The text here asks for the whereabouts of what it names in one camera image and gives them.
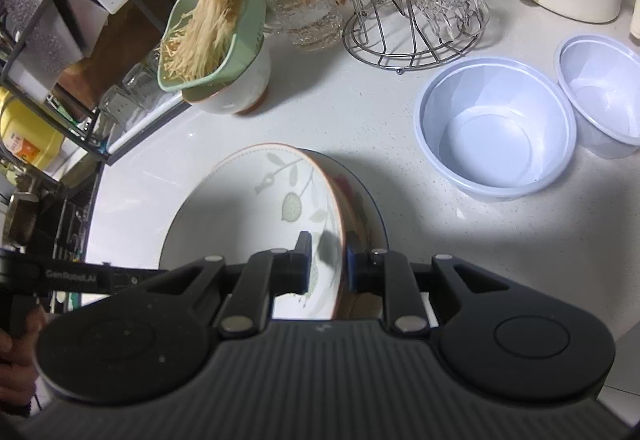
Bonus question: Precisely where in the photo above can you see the floral rim plate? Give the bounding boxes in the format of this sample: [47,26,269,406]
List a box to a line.
[303,149,390,319]

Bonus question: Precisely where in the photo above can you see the white leaf pattern plate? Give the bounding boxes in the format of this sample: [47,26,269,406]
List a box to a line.
[160,143,345,319]

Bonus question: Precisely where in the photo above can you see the person's left hand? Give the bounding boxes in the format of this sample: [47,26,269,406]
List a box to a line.
[1,305,47,417]

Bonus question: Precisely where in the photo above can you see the yellow container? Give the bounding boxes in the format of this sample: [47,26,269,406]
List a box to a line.
[1,88,64,170]

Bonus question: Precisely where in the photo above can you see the large clear drinking glass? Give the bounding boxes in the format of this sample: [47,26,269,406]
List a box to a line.
[99,85,149,132]

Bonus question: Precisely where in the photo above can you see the white ceramic bowl under colander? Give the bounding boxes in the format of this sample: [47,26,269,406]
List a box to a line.
[182,42,271,115]

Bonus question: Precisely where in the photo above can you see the black metal dish rack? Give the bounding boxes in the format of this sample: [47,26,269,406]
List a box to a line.
[1,0,186,163]

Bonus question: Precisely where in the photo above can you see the enoki mushroom bundle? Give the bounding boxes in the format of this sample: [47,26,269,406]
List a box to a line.
[160,0,243,83]

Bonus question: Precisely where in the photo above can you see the green colander basket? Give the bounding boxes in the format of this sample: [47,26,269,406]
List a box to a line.
[157,0,266,92]

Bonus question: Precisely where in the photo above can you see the wire cup holder stand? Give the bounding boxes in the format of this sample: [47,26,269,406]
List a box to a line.
[342,0,489,74]

